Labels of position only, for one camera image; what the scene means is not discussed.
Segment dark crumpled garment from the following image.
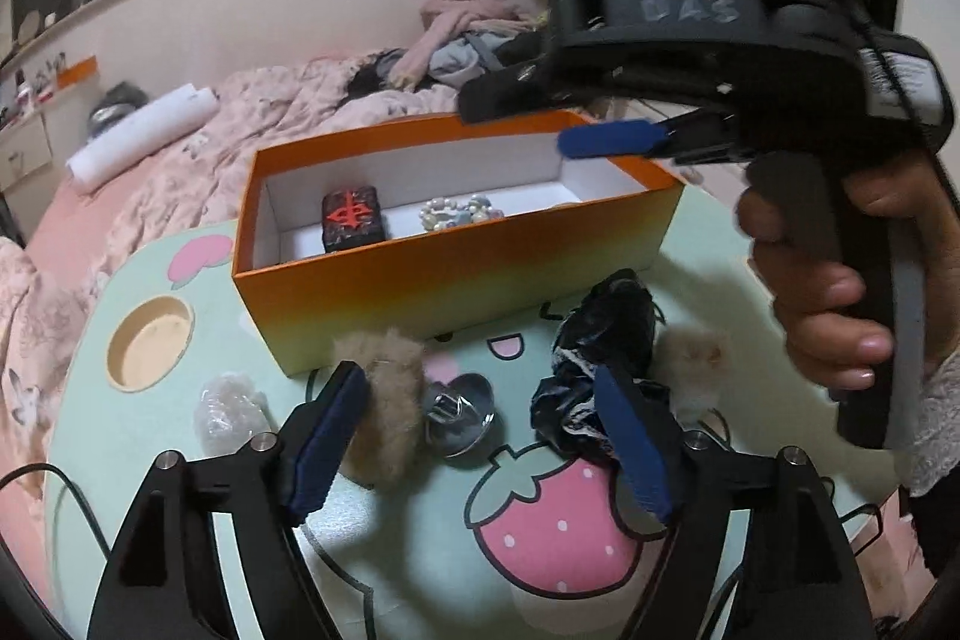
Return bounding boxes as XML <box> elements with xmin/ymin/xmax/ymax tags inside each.
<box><xmin>351</xmin><ymin>56</ymin><xmax>402</xmax><ymax>95</ymax></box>

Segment pale bead bracelet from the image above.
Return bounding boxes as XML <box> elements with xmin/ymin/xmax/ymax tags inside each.
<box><xmin>418</xmin><ymin>194</ymin><xmax>505</xmax><ymax>234</ymax></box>

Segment white paper roll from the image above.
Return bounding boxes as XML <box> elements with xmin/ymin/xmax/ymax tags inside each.
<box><xmin>64</xmin><ymin>83</ymin><xmax>218</xmax><ymax>191</ymax></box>

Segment black lace cloth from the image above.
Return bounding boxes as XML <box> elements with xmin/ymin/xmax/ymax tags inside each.
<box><xmin>529</xmin><ymin>269</ymin><xmax>668</xmax><ymax>461</ymax></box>

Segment grey crumpled garment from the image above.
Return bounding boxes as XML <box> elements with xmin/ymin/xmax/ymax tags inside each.
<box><xmin>429</xmin><ymin>32</ymin><xmax>512</xmax><ymax>88</ymax></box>

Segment pale white fur pom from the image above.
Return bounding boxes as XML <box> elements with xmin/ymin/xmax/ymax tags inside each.
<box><xmin>656</xmin><ymin>323</ymin><xmax>740</xmax><ymax>423</ymax></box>

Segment beige fur pom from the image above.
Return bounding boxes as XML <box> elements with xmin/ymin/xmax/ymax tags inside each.
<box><xmin>330</xmin><ymin>329</ymin><xmax>428</xmax><ymax>483</ymax></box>

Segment clear crumpled plastic wrap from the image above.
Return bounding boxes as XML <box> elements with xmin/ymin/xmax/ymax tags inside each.
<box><xmin>193</xmin><ymin>371</ymin><xmax>269</xmax><ymax>457</ymax></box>

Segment white desk with drawer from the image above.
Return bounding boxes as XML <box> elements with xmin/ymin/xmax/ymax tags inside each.
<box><xmin>0</xmin><ymin>111</ymin><xmax>57</xmax><ymax>199</ymax></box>

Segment pink crumpled garment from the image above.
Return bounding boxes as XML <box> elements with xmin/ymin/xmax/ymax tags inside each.
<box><xmin>418</xmin><ymin>0</ymin><xmax>527</xmax><ymax>35</ymax></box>

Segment orange cardboard box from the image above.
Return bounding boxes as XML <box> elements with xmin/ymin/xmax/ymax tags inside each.
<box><xmin>231</xmin><ymin>111</ymin><xmax>685</xmax><ymax>378</ymax></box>

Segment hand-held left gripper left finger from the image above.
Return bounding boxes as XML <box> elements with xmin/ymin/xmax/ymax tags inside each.
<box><xmin>86</xmin><ymin>361</ymin><xmax>372</xmax><ymax>640</ymax></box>

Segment black block red character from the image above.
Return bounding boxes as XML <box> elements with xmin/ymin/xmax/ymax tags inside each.
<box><xmin>321</xmin><ymin>184</ymin><xmax>391</xmax><ymax>253</ymax></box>

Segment person's right hand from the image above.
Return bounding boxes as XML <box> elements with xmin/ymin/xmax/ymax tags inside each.
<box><xmin>735</xmin><ymin>149</ymin><xmax>952</xmax><ymax>402</ymax></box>

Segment silver metal clip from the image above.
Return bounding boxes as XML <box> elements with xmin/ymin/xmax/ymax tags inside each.
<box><xmin>421</xmin><ymin>370</ymin><xmax>497</xmax><ymax>459</ymax></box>

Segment dark grey bag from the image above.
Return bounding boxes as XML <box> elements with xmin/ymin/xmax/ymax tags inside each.
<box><xmin>88</xmin><ymin>81</ymin><xmax>147</xmax><ymax>135</ymax></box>

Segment black cable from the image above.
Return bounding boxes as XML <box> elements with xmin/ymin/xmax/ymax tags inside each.
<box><xmin>0</xmin><ymin>464</ymin><xmax>113</xmax><ymax>603</ymax></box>

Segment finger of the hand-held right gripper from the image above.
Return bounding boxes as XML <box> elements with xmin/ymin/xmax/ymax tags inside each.
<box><xmin>559</xmin><ymin>111</ymin><xmax>743</xmax><ymax>165</ymax></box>
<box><xmin>459</xmin><ymin>53</ymin><xmax>601</xmax><ymax>124</ymax></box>

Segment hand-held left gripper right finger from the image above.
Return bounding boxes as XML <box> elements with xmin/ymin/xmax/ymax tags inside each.
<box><xmin>595</xmin><ymin>368</ymin><xmax>875</xmax><ymax>640</ymax></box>

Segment pink printed quilt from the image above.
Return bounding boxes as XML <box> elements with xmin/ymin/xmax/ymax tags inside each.
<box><xmin>0</xmin><ymin>56</ymin><xmax>470</xmax><ymax>536</ymax></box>

